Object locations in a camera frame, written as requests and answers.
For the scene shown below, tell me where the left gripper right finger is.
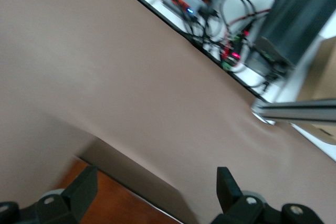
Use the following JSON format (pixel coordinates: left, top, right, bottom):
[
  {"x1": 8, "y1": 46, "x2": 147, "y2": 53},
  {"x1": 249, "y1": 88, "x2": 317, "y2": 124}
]
[{"x1": 209, "y1": 166, "x2": 322, "y2": 224}]

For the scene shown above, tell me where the circuit board with red lights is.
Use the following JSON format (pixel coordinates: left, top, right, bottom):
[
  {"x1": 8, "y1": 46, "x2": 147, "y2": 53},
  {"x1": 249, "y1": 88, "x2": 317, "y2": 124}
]
[{"x1": 220, "y1": 28, "x2": 254, "y2": 71}]

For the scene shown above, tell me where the grey cable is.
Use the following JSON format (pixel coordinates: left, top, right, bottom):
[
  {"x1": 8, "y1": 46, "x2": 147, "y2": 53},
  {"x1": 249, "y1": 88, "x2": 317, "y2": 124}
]
[{"x1": 207, "y1": 0, "x2": 253, "y2": 38}]

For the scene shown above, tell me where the red black twisted cable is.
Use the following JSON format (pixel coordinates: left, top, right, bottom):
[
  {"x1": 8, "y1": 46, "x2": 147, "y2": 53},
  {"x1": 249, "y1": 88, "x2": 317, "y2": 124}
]
[{"x1": 227, "y1": 8, "x2": 272, "y2": 27}]

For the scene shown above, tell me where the black power supply box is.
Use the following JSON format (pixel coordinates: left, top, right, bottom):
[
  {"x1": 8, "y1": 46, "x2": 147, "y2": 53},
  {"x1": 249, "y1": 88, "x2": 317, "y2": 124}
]
[{"x1": 246, "y1": 0, "x2": 336, "y2": 78}]

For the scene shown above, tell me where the aluminium camera post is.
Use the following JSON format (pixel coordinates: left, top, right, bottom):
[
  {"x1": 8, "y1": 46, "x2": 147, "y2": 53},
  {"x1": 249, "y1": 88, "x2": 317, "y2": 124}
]
[{"x1": 250, "y1": 97, "x2": 336, "y2": 126}]

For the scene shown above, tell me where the brown cardboard piece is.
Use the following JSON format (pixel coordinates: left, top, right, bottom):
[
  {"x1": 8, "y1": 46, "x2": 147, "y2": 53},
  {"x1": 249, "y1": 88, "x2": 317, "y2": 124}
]
[{"x1": 288, "y1": 37, "x2": 336, "y2": 146}]

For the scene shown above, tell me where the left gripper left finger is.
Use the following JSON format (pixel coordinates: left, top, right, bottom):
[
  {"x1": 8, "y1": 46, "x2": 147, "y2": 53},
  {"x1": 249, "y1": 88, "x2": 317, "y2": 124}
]
[{"x1": 0, "y1": 165, "x2": 99, "y2": 224}]

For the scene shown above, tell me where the dark brown wooden cabinet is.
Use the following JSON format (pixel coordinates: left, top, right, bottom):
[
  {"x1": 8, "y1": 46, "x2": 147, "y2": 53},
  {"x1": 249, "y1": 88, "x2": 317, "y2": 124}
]
[{"x1": 55, "y1": 155, "x2": 184, "y2": 224}]

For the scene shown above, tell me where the brown table cover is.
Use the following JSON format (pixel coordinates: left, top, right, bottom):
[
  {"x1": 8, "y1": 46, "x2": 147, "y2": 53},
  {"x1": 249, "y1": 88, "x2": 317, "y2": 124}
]
[{"x1": 0, "y1": 0, "x2": 336, "y2": 224}]

